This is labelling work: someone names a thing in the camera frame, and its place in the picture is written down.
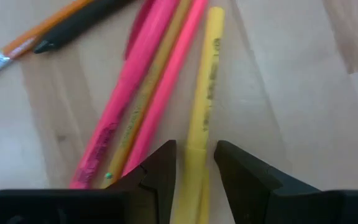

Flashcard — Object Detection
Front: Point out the yellow Ticonderoga pencil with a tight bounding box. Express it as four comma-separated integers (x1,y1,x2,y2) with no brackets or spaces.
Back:
99,0,194,190

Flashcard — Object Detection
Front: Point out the yellow highlighter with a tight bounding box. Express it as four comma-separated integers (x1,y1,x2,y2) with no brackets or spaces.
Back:
172,6,226,224

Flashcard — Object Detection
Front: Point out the pink highlighter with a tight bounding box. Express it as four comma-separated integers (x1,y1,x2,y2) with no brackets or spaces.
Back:
69,0,180,190

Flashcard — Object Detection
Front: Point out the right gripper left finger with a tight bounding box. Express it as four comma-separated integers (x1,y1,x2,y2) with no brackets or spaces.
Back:
106,139,178,224

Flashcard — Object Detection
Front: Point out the black pencil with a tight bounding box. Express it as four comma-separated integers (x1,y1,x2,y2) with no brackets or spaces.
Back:
32,0,136,54

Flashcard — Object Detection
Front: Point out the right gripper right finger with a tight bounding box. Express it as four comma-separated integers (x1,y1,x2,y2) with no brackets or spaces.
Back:
213,139,323,224

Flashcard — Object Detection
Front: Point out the orange pencil with eraser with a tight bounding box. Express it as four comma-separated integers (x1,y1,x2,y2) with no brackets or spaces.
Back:
0,0,94,77

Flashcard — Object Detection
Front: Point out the pink pencil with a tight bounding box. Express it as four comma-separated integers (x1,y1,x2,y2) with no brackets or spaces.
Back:
121,0,209,178

